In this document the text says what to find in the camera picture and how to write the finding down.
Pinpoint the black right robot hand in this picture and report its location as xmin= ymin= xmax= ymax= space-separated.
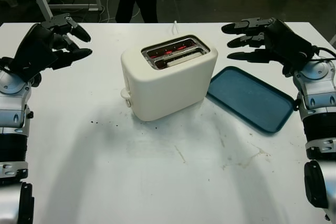
xmin=222 ymin=18 xmax=313 ymax=69

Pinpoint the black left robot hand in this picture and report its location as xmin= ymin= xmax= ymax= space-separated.
xmin=17 ymin=13 xmax=93 ymax=69

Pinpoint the pale toast slice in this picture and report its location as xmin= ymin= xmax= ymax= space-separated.
xmin=166 ymin=51 xmax=205 ymax=67

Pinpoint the cream white two-slot toaster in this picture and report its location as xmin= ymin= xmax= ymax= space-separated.
xmin=120 ymin=34 xmax=218 ymax=122

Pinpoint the blue rectangular tray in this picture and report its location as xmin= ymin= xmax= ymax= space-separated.
xmin=206 ymin=66 xmax=295 ymax=137

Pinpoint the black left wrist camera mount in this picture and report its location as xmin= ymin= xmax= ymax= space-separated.
xmin=13 ymin=36 xmax=59 ymax=83

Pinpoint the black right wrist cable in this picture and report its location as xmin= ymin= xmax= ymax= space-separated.
xmin=311 ymin=47 xmax=336 ymax=61

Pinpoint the white toaster power cord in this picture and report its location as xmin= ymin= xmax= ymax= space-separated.
xmin=170 ymin=20 xmax=181 ymax=37

